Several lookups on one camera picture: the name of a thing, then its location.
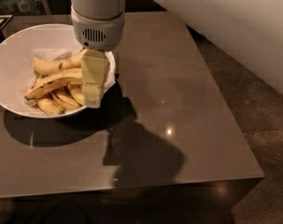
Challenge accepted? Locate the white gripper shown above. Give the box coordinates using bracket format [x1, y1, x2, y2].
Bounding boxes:
[71, 5, 125, 108]

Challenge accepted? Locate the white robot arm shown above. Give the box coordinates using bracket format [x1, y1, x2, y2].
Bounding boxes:
[71, 0, 283, 95]

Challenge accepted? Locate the small banana lower middle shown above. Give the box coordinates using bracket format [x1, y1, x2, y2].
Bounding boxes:
[50, 88, 80, 110]

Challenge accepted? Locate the small banana lower left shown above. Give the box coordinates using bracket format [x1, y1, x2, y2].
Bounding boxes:
[35, 96, 64, 115]

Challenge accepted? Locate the long spotted yellow banana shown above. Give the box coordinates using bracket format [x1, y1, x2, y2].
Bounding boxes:
[24, 68, 82, 100]

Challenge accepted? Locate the white bowl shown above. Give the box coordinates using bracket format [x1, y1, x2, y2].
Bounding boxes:
[0, 23, 117, 119]

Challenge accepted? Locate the small banana lower right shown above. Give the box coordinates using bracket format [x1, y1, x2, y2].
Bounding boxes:
[68, 85, 84, 105]

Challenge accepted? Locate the small banana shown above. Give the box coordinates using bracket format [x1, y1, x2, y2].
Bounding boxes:
[35, 96, 64, 115]
[50, 88, 80, 110]
[68, 85, 84, 105]

